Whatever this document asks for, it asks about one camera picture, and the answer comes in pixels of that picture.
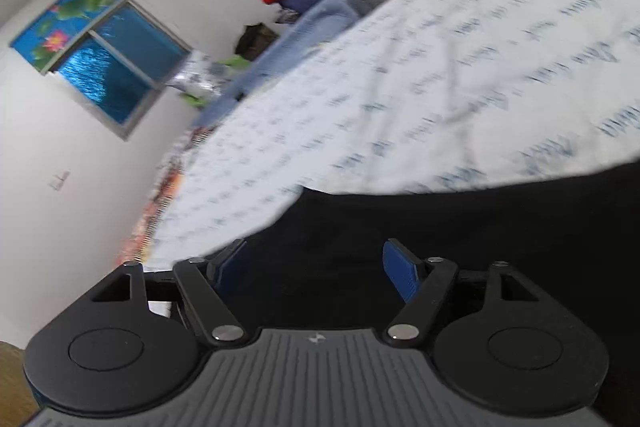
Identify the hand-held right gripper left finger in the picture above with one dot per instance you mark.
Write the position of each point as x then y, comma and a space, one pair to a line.
229, 269

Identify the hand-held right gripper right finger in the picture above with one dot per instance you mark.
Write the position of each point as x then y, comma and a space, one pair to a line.
400, 269

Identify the black pants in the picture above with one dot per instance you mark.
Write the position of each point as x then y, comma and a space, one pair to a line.
450, 227

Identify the colourful patterned cloth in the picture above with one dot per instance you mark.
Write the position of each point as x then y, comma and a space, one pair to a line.
160, 197

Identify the white script-print bed sheet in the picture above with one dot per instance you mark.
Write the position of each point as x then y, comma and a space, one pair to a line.
425, 82

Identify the floral pillow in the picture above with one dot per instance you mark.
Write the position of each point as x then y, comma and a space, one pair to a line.
200, 74

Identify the green plastic basket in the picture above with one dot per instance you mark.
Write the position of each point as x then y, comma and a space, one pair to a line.
235, 63

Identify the dark bag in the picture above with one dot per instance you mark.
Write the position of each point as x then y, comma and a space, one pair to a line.
255, 39

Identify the window with blue film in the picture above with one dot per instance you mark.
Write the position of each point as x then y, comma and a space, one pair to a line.
125, 62

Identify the light blue folded blanket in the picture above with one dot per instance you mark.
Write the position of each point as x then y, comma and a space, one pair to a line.
300, 42

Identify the lotus flower poster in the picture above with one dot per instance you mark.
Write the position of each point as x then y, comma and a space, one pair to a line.
70, 22

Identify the white wall switch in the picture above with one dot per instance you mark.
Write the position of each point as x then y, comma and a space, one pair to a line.
59, 181

